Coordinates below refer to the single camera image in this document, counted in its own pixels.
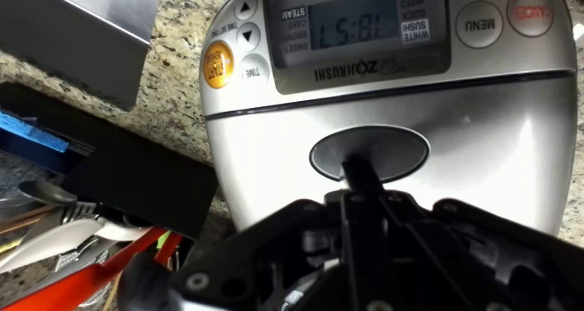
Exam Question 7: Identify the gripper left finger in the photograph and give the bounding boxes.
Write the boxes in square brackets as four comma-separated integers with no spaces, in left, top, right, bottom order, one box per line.
[169,158,362,311]

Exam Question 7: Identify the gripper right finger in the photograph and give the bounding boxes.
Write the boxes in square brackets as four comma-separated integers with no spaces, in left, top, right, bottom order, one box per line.
[360,158,584,311]

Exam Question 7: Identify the silver rice cooker lid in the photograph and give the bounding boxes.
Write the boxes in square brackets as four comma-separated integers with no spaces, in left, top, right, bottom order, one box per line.
[205,70,579,237]

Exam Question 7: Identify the silver rice cooker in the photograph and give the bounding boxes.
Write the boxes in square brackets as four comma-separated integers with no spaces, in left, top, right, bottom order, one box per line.
[199,0,579,237]

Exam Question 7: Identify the black flat box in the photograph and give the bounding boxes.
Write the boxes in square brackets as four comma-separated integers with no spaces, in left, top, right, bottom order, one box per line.
[0,82,219,239]

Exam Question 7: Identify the red kitchen tongs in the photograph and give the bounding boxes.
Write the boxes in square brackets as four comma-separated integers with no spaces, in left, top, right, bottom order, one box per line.
[0,227,184,311]

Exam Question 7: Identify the metal slotted turner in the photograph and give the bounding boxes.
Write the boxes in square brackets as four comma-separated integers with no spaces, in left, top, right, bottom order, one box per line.
[54,202,100,226]

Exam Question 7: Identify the white plastic spatula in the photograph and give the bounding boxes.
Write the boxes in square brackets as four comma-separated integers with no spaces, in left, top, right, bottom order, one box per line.
[0,218,152,274]

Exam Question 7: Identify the black spoon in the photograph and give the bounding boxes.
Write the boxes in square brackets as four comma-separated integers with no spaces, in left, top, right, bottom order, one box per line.
[18,180,79,207]

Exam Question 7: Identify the wooden chopsticks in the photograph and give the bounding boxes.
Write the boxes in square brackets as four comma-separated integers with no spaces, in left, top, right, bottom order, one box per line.
[0,205,57,235]

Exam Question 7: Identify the blue block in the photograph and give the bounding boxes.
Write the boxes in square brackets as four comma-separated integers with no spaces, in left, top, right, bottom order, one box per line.
[0,110,94,176]

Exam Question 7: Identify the grey metal box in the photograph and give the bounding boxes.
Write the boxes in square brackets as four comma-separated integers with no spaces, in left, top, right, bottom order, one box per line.
[0,0,164,112]

